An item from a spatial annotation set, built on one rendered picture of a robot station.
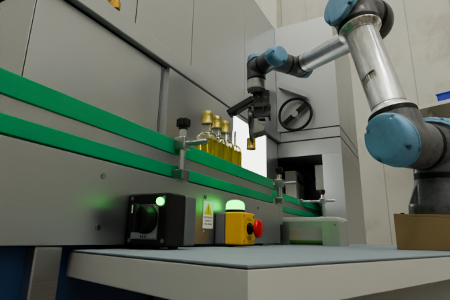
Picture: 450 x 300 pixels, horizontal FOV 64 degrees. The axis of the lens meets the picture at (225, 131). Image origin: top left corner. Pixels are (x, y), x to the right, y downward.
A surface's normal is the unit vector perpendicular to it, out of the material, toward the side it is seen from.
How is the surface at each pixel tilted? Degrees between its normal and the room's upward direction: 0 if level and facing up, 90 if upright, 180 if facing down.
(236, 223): 90
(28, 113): 90
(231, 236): 90
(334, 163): 90
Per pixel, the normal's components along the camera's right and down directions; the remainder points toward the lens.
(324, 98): -0.47, -0.26
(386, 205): -0.73, -0.21
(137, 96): 0.88, -0.12
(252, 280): 0.69, -0.20
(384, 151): -0.85, -0.04
